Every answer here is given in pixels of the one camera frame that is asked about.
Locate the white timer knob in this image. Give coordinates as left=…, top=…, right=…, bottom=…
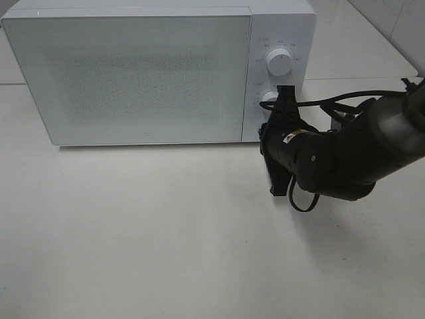
left=261, top=91, right=279, bottom=111

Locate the white microwave oven body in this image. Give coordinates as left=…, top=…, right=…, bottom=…
left=1, top=1, right=317, bottom=146

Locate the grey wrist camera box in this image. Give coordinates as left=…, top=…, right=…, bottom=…
left=330, top=111, right=355, bottom=132

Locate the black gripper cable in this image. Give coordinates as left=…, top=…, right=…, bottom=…
left=258, top=78, right=419, bottom=213

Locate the upper white power knob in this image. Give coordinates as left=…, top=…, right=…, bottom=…
left=266, top=47, right=294, bottom=76

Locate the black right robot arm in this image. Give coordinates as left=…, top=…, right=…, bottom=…
left=259, top=81, right=424, bottom=201

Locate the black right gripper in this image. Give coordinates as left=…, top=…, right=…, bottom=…
left=259, top=85, right=319, bottom=197

